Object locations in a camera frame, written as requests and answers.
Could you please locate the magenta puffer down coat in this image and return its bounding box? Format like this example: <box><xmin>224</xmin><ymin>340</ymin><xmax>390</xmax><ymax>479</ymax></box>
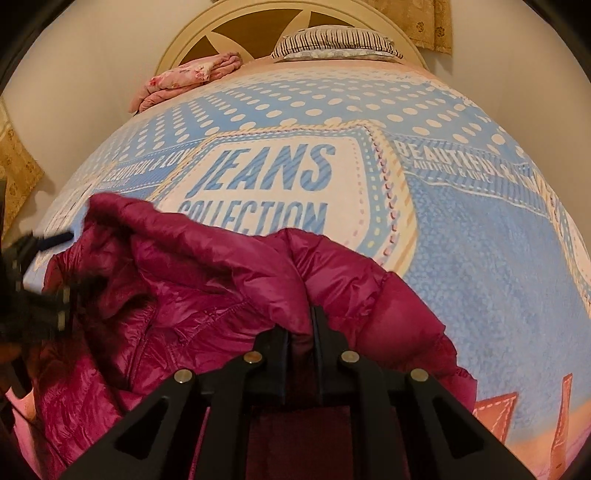
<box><xmin>33</xmin><ymin>193</ymin><xmax>477</xmax><ymax>479</ymax></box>

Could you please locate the pink and blue bedspread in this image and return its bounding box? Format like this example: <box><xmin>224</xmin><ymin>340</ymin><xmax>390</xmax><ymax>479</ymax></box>
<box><xmin>38</xmin><ymin>59</ymin><xmax>590</xmax><ymax>479</ymax></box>

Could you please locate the striped grey pillow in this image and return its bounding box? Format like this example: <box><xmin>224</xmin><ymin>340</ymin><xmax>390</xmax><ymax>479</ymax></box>
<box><xmin>270</xmin><ymin>25</ymin><xmax>404</xmax><ymax>60</ymax></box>

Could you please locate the beige patterned centre curtain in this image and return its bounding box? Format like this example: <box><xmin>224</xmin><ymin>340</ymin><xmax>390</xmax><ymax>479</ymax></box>
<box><xmin>366</xmin><ymin>0</ymin><xmax>453</xmax><ymax>55</ymax></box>

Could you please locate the pink floral folded blanket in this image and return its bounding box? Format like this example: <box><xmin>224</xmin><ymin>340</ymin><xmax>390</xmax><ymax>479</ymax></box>
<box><xmin>128</xmin><ymin>52</ymin><xmax>242</xmax><ymax>114</ymax></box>

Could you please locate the cream wooden headboard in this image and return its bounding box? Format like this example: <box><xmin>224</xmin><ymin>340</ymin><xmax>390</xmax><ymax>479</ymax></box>
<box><xmin>156</xmin><ymin>1</ymin><xmax>428</xmax><ymax>73</ymax></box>

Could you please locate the beige patterned side curtain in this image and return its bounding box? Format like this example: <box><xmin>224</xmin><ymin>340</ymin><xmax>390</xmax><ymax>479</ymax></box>
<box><xmin>0</xmin><ymin>101</ymin><xmax>44</xmax><ymax>237</ymax></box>

